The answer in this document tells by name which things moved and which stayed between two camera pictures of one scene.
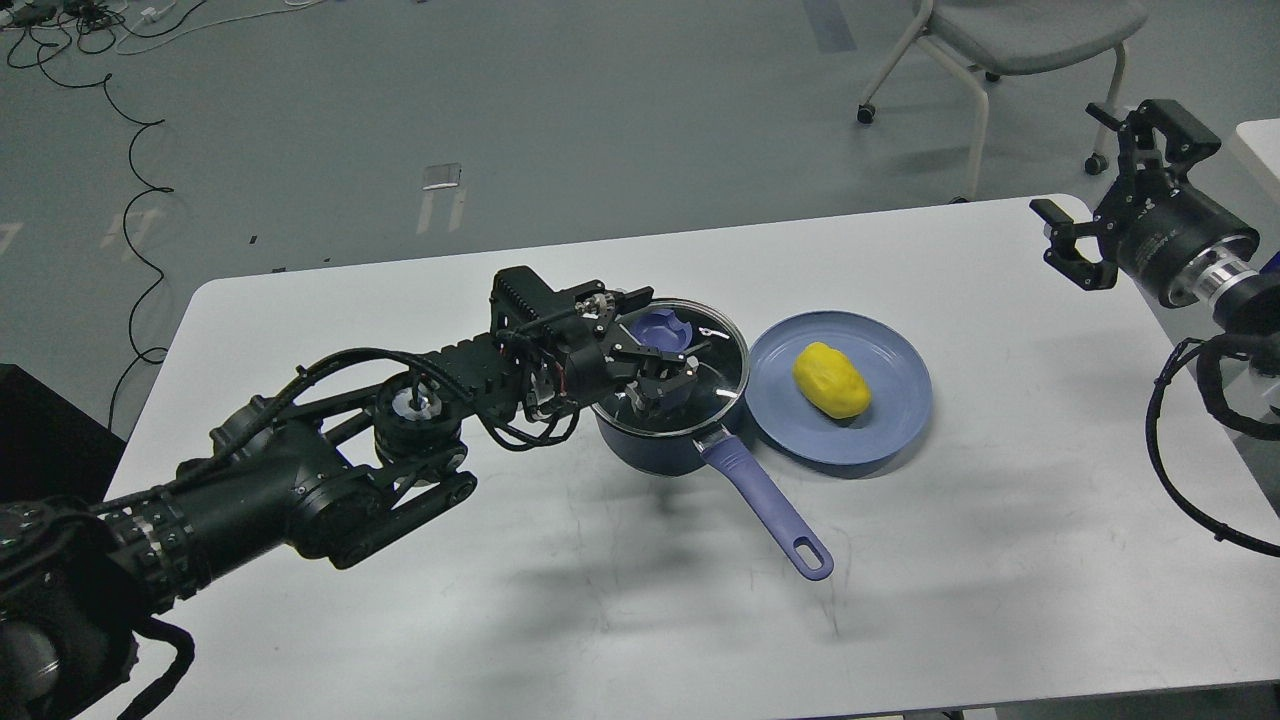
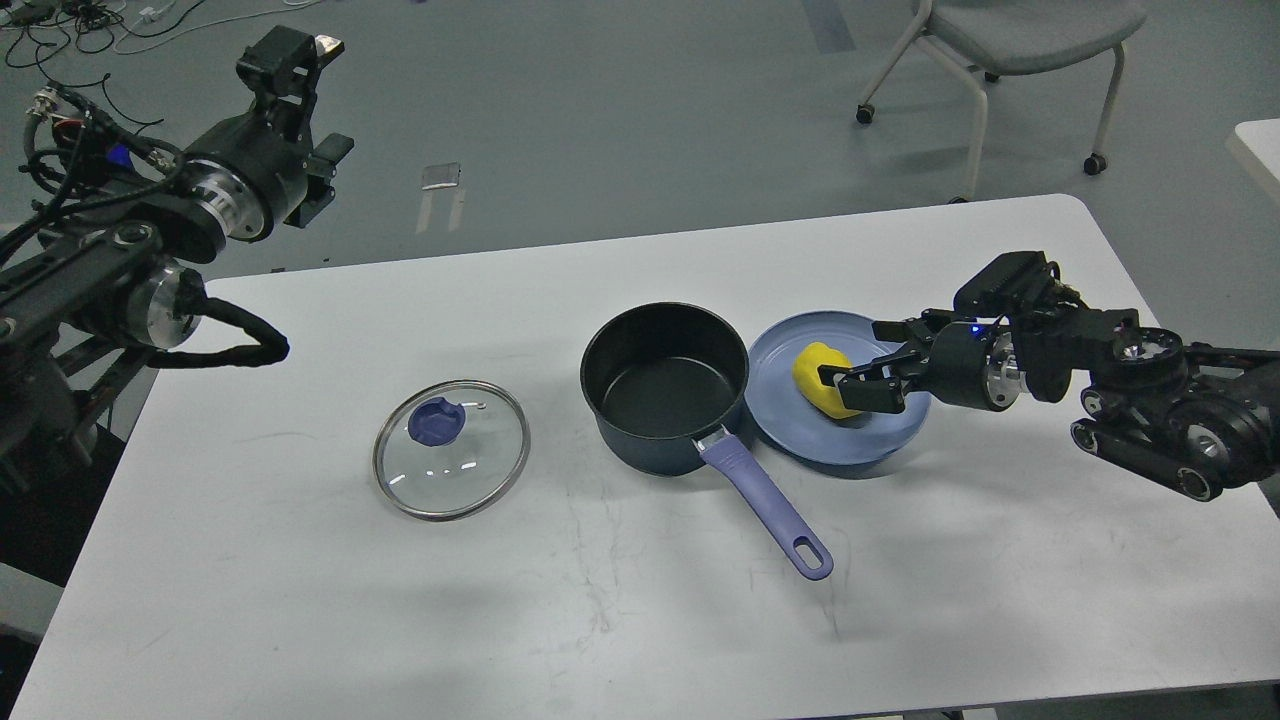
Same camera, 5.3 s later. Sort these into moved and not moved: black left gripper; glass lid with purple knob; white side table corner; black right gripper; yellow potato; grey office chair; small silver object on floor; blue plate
Moved: glass lid with purple knob; black right gripper; black left gripper
Not moved: small silver object on floor; yellow potato; white side table corner; grey office chair; blue plate
